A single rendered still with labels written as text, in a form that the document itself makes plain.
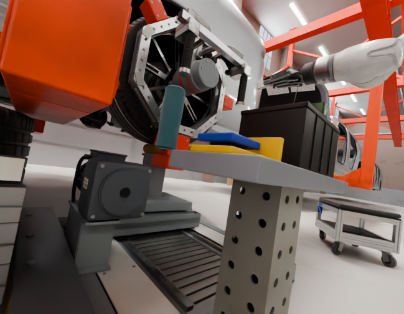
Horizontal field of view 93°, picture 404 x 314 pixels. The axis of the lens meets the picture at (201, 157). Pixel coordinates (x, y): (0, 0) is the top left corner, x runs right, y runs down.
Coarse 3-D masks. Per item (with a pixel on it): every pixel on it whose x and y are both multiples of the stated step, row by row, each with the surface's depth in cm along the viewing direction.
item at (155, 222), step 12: (144, 216) 87; (156, 216) 91; (168, 216) 96; (180, 216) 101; (192, 216) 106; (120, 228) 80; (132, 228) 83; (144, 228) 87; (156, 228) 91; (168, 228) 96; (180, 228) 101
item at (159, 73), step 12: (168, 36) 98; (156, 48) 95; (168, 48) 112; (180, 48) 110; (180, 60) 121; (156, 72) 97; (168, 72) 100; (192, 96) 112; (204, 96) 122; (192, 108) 129; (204, 108) 120; (192, 120) 113
